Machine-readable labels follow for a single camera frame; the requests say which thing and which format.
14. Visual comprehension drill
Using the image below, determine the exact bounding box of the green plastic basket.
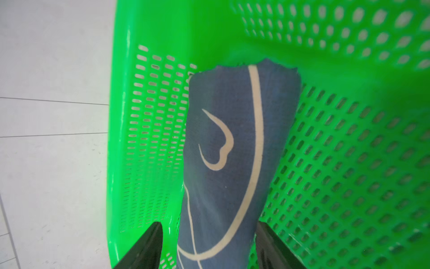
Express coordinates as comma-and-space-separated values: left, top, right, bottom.
106, 1, 430, 269

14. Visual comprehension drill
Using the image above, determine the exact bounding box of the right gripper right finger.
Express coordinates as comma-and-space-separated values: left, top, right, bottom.
255, 221, 306, 269

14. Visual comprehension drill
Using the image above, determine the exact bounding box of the dark blue embroidered pillowcase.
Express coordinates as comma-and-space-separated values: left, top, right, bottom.
177, 59, 302, 269

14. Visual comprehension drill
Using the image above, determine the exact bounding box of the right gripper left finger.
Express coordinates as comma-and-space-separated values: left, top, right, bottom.
114, 222, 163, 269

